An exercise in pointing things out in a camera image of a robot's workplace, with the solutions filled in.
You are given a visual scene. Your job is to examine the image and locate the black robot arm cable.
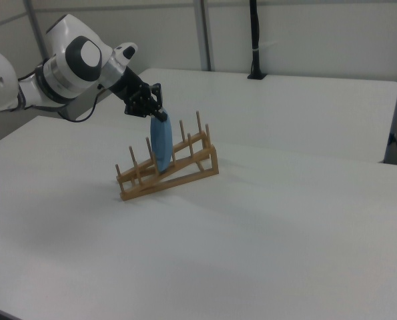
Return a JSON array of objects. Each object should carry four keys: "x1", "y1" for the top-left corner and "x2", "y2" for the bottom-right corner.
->
[{"x1": 56, "y1": 85, "x2": 106, "y2": 123}]

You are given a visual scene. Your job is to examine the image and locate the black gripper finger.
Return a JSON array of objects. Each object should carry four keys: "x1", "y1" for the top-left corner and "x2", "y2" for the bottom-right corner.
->
[
  {"x1": 124, "y1": 96, "x2": 157, "y2": 118},
  {"x1": 149, "y1": 83, "x2": 169, "y2": 121}
]

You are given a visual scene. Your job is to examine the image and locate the wooden plate rack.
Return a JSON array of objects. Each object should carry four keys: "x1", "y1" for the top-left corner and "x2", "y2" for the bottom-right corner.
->
[{"x1": 114, "y1": 111, "x2": 220, "y2": 203}]

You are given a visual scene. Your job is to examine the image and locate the black pole with base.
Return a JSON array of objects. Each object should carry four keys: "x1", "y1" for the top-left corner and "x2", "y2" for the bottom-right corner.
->
[{"x1": 246, "y1": 0, "x2": 268, "y2": 80}]

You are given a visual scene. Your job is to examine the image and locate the grey partition post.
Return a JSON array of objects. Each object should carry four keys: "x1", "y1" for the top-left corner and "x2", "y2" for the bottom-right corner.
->
[
  {"x1": 193, "y1": 0, "x2": 216, "y2": 71},
  {"x1": 26, "y1": 0, "x2": 51, "y2": 63}
]

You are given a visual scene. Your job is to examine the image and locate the blue plate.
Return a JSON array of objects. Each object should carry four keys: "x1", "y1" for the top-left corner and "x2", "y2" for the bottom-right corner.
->
[{"x1": 149, "y1": 113, "x2": 174, "y2": 174}]

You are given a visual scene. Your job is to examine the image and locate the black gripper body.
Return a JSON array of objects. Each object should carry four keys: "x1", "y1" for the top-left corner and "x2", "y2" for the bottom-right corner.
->
[{"x1": 108, "y1": 67, "x2": 151, "y2": 103}]

